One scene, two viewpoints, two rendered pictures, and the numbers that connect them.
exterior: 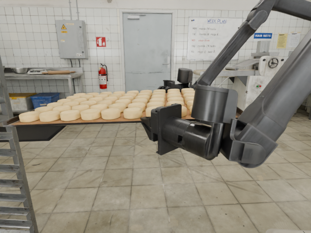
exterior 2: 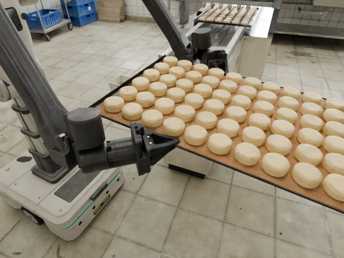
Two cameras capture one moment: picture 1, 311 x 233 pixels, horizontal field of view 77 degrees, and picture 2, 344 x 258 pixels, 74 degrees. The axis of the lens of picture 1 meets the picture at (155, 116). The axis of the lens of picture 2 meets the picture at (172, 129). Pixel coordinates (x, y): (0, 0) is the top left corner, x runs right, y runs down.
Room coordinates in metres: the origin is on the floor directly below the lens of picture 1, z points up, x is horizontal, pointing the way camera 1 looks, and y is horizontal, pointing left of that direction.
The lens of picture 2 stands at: (1.18, 0.14, 1.33)
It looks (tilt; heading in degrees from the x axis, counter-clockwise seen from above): 39 degrees down; 204
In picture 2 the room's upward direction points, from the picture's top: straight up
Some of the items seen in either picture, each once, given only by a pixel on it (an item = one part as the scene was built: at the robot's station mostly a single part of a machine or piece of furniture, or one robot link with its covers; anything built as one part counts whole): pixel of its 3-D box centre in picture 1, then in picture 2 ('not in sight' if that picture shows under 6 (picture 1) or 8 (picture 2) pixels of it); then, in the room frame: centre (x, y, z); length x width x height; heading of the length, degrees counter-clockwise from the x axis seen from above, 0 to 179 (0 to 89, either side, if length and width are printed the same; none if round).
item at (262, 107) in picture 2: (104, 104); (263, 108); (0.62, 0.17, 1.00); 0.05 x 0.05 x 0.02
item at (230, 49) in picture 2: not in sight; (246, 20); (-0.84, -0.09, 0.87); 2.01 x 0.03 x 0.07; 1
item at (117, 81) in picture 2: not in sight; (126, 87); (-0.74, -1.26, 0.08); 0.30 x 0.22 x 0.16; 86
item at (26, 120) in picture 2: not in sight; (41, 134); (0.58, -0.90, 0.53); 0.11 x 0.11 x 0.40; 86
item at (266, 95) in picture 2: (99, 108); (266, 98); (0.56, 0.17, 1.00); 0.05 x 0.05 x 0.02
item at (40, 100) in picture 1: (46, 101); not in sight; (3.72, 2.13, 0.36); 0.47 x 0.38 x 0.26; 6
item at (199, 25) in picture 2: not in sight; (211, 17); (-0.83, -0.38, 0.87); 2.01 x 0.03 x 0.07; 1
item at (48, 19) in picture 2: not in sight; (43, 18); (-2.06, -3.85, 0.29); 0.56 x 0.38 x 0.20; 12
